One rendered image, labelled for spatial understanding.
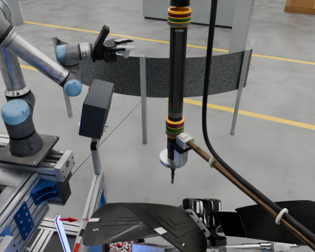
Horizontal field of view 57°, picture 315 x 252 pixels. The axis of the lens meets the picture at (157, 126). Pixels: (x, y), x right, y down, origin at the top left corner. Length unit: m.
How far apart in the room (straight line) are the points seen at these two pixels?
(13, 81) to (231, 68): 1.99
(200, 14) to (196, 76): 4.34
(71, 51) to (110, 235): 0.84
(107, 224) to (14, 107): 0.72
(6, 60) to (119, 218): 0.85
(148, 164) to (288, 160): 1.38
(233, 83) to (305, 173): 1.09
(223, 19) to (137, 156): 4.60
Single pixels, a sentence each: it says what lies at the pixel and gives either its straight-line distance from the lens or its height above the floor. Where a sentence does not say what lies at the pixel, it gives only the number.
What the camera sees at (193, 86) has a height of 0.67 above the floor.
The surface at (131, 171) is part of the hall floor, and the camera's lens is 2.79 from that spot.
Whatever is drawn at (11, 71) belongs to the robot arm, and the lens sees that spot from 1.46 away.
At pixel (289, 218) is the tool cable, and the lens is 0.53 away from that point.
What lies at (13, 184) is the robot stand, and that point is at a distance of 1.51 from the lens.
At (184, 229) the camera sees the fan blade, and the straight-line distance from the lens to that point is 0.71.
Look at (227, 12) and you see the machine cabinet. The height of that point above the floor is 0.33.
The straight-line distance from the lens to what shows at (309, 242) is 0.53.
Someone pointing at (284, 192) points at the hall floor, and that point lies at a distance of 2.83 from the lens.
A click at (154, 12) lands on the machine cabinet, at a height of 0.17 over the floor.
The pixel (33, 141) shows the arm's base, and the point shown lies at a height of 1.10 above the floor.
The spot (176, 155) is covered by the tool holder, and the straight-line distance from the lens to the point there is 0.70.
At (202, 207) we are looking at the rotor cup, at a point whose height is 1.25.
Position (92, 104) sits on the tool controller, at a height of 1.25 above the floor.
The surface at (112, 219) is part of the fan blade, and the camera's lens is 0.96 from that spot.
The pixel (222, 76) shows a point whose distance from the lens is 2.86.
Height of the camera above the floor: 1.93
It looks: 35 degrees down
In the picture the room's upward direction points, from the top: straight up
